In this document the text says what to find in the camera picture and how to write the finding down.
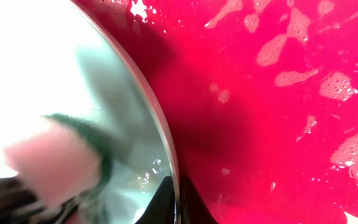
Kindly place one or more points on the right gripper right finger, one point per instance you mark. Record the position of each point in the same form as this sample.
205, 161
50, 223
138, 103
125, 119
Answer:
193, 208

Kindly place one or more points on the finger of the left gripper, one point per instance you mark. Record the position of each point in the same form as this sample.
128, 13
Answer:
19, 205

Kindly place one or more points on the light blue plate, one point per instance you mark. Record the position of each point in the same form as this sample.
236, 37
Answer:
55, 58

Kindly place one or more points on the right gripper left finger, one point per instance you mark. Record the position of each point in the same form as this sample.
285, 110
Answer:
161, 209

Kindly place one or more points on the pink sponge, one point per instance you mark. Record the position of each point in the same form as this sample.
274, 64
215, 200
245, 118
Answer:
67, 163

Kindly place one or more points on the red plastic tray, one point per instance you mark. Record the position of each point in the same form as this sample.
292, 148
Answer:
261, 98

